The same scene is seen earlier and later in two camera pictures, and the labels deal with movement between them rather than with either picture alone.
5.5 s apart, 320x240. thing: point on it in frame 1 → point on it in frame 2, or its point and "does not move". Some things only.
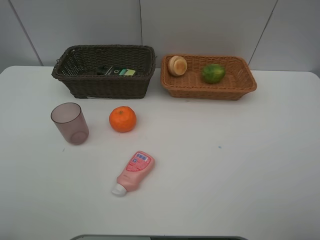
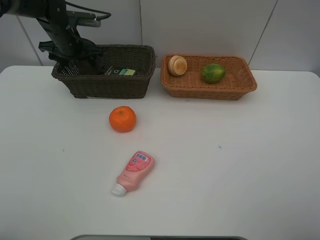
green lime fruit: x=213 y=73 does not move
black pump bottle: x=117 y=71 does not move
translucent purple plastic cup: x=69 y=118 → x=90 y=67
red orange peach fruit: x=177 y=66 does not move
